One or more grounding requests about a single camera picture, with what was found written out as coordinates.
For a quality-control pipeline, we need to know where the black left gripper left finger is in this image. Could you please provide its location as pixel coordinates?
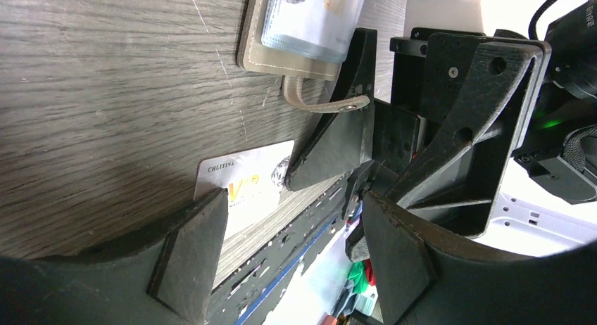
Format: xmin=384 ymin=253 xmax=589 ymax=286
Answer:
xmin=1 ymin=189 xmax=228 ymax=324

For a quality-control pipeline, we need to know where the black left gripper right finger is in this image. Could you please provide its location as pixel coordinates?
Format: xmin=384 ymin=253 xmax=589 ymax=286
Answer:
xmin=362 ymin=191 xmax=596 ymax=324

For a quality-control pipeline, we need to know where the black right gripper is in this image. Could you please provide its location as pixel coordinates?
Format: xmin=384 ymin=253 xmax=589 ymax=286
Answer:
xmin=285 ymin=28 xmax=551 ymax=262

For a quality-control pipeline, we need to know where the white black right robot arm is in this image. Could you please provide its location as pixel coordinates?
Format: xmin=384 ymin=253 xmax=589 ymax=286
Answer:
xmin=286 ymin=0 xmax=596 ymax=241

